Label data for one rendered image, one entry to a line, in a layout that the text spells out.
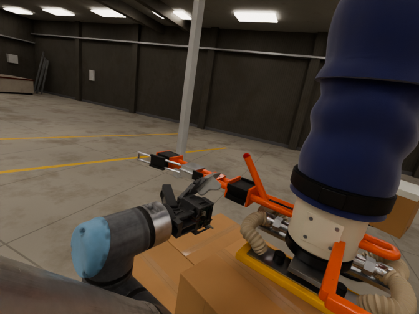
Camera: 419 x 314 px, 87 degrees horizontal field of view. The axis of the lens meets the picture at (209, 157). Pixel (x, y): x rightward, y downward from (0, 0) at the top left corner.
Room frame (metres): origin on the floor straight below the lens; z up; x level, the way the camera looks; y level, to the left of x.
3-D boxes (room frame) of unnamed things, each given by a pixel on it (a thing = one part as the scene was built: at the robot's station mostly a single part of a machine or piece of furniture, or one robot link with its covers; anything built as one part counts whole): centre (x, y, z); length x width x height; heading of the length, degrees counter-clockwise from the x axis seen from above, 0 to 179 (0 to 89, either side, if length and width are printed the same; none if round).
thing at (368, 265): (0.53, -0.33, 1.18); 0.34 x 0.25 x 0.06; 56
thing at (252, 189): (0.67, -0.12, 1.24); 0.10 x 0.08 x 0.06; 146
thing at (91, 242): (0.35, 0.15, 1.24); 0.12 x 0.09 x 0.10; 139
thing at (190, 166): (0.79, 0.05, 1.24); 0.07 x 0.07 x 0.04; 56
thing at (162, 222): (0.41, 0.10, 1.25); 0.09 x 0.05 x 0.10; 49
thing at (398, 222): (2.00, -1.62, 0.82); 0.60 x 0.40 x 0.40; 40
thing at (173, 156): (0.87, 0.16, 1.24); 0.08 x 0.07 x 0.05; 56
